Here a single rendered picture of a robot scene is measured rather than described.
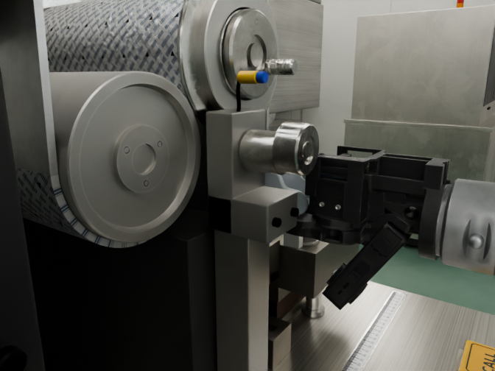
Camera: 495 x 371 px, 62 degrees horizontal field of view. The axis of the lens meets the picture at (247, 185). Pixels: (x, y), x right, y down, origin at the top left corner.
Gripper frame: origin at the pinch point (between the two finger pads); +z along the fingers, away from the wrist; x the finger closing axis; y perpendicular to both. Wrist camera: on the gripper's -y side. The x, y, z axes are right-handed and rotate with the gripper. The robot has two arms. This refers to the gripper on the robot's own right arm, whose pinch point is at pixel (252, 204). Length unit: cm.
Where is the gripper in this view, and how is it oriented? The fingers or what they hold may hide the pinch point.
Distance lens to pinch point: 47.0
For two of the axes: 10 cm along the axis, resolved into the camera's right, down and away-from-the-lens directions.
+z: -8.3, -1.4, 5.4
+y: 0.0, -9.7, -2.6
